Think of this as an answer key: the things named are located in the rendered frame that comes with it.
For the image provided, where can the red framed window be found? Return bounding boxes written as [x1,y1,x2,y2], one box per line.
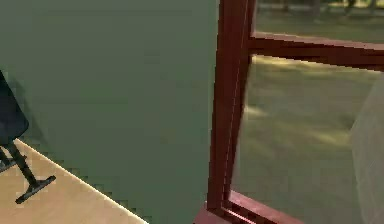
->
[193,0,384,224]

